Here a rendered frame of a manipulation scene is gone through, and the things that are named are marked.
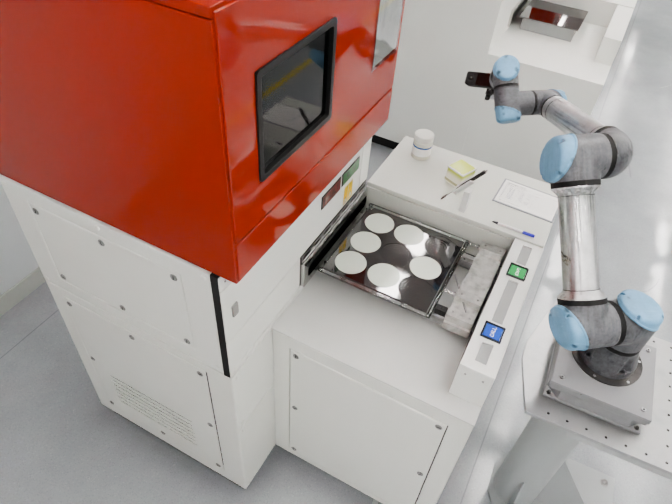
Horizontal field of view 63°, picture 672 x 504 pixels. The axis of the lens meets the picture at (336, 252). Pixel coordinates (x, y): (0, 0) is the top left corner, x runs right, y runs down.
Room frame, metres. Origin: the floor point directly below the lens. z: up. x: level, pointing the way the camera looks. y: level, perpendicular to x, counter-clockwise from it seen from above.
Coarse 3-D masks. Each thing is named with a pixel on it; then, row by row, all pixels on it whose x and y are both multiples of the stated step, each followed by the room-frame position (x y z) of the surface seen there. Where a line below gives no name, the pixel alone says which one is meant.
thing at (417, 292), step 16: (400, 224) 1.41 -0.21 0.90; (416, 224) 1.42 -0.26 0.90; (384, 240) 1.32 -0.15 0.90; (432, 240) 1.35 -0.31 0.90; (448, 240) 1.35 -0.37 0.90; (336, 256) 1.23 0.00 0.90; (368, 256) 1.24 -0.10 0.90; (384, 256) 1.25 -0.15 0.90; (400, 256) 1.26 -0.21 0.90; (416, 256) 1.26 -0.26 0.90; (432, 256) 1.27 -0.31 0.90; (448, 256) 1.28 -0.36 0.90; (336, 272) 1.16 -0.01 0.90; (400, 272) 1.19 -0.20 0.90; (384, 288) 1.11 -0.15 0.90; (400, 288) 1.12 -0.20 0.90; (416, 288) 1.13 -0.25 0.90; (432, 288) 1.13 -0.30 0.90; (416, 304) 1.06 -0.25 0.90
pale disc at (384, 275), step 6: (378, 264) 1.21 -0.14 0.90; (384, 264) 1.21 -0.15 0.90; (372, 270) 1.18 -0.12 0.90; (378, 270) 1.19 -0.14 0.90; (384, 270) 1.19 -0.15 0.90; (390, 270) 1.19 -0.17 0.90; (396, 270) 1.19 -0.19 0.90; (372, 276) 1.16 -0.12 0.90; (378, 276) 1.16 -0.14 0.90; (384, 276) 1.16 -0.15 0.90; (390, 276) 1.16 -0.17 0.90; (396, 276) 1.17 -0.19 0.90; (372, 282) 1.13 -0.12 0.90; (378, 282) 1.14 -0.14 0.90; (384, 282) 1.14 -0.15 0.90; (390, 282) 1.14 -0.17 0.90; (396, 282) 1.14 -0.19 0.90
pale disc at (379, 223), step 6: (372, 216) 1.44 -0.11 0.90; (378, 216) 1.44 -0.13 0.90; (384, 216) 1.45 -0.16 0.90; (366, 222) 1.41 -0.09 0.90; (372, 222) 1.41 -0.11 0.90; (378, 222) 1.41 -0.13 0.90; (384, 222) 1.41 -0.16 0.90; (390, 222) 1.42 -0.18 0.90; (372, 228) 1.38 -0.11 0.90; (378, 228) 1.38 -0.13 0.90; (384, 228) 1.38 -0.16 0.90; (390, 228) 1.39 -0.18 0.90
